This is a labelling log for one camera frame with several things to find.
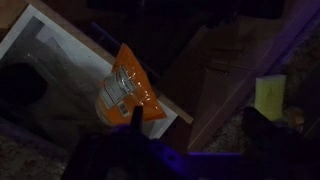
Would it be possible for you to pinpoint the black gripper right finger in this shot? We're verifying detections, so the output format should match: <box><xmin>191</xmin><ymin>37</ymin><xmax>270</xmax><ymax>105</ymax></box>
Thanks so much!
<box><xmin>242</xmin><ymin>107</ymin><xmax>320</xmax><ymax>180</ymax></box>

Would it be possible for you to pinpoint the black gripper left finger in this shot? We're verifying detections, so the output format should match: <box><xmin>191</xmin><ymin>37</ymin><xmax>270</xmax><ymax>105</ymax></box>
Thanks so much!
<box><xmin>63</xmin><ymin>106</ymin><xmax>157</xmax><ymax>180</ymax></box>

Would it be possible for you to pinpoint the white open drawer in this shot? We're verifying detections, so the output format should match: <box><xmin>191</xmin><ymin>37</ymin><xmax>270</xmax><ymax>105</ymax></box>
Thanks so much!
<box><xmin>0</xmin><ymin>4</ymin><xmax>178</xmax><ymax>148</ymax></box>

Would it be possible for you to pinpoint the yellow sponge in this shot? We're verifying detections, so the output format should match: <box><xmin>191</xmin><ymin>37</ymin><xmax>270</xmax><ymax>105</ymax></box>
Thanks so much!
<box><xmin>254</xmin><ymin>74</ymin><xmax>286</xmax><ymax>121</ymax></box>

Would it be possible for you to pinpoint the orange snack bag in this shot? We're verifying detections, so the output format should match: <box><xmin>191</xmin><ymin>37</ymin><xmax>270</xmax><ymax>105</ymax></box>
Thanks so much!
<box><xmin>96</xmin><ymin>44</ymin><xmax>167</xmax><ymax>126</ymax></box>

